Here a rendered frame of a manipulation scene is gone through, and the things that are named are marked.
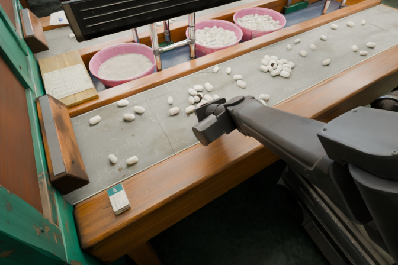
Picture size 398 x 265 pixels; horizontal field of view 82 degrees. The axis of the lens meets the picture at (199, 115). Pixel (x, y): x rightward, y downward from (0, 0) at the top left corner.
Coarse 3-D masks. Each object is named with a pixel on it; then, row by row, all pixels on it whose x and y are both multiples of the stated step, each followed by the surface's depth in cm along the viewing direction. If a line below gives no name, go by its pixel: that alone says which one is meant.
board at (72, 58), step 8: (56, 56) 92; (64, 56) 92; (72, 56) 92; (80, 56) 92; (40, 64) 89; (48, 64) 89; (56, 64) 89; (64, 64) 89; (72, 64) 89; (48, 72) 85; (72, 96) 76; (80, 96) 76; (88, 96) 76; (96, 96) 77; (72, 104) 74
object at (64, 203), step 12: (36, 60) 92; (36, 72) 82; (36, 84) 74; (36, 96) 67; (60, 192) 51; (60, 204) 48; (72, 204) 56; (60, 216) 45; (72, 216) 52; (60, 228) 43; (72, 228) 49; (72, 240) 45; (72, 252) 43; (84, 252) 49; (72, 264) 41; (84, 264) 46; (96, 264) 53; (108, 264) 76; (120, 264) 93
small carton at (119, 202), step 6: (114, 186) 54; (120, 186) 54; (108, 192) 53; (114, 192) 53; (120, 192) 53; (114, 198) 52; (120, 198) 52; (126, 198) 52; (114, 204) 51; (120, 204) 51; (126, 204) 51; (114, 210) 50; (120, 210) 51
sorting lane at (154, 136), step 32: (320, 32) 113; (352, 32) 113; (384, 32) 113; (224, 64) 95; (256, 64) 95; (320, 64) 95; (352, 64) 95; (160, 96) 82; (192, 96) 82; (224, 96) 82; (256, 96) 82; (288, 96) 82; (96, 128) 72; (128, 128) 72; (160, 128) 72; (96, 160) 64; (160, 160) 64; (96, 192) 58
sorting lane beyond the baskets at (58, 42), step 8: (248, 0) 141; (256, 0) 141; (216, 8) 132; (224, 8) 132; (184, 16) 126; (200, 16) 126; (48, 32) 113; (56, 32) 113; (64, 32) 113; (120, 32) 113; (128, 32) 113; (48, 40) 108; (56, 40) 108; (64, 40) 108; (72, 40) 108; (88, 40) 108; (96, 40) 108; (104, 40) 108; (56, 48) 103; (64, 48) 103; (72, 48) 103; (80, 48) 103; (40, 56) 99; (48, 56) 99
